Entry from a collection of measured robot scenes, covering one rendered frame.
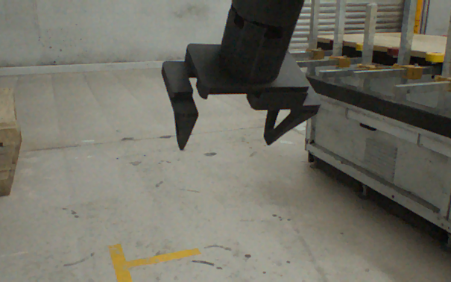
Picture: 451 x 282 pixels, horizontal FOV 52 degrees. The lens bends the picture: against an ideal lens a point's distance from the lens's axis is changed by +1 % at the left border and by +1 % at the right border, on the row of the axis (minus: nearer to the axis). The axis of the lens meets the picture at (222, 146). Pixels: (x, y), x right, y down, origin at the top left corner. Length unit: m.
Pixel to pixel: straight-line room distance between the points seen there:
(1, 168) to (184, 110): 2.70
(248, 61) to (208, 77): 0.04
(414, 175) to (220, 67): 2.20
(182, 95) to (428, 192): 2.17
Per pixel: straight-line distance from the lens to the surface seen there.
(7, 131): 3.01
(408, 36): 2.18
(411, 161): 2.56
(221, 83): 0.39
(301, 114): 0.44
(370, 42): 2.37
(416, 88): 1.85
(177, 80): 0.42
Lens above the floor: 1.14
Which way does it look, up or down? 18 degrees down
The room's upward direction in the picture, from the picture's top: straight up
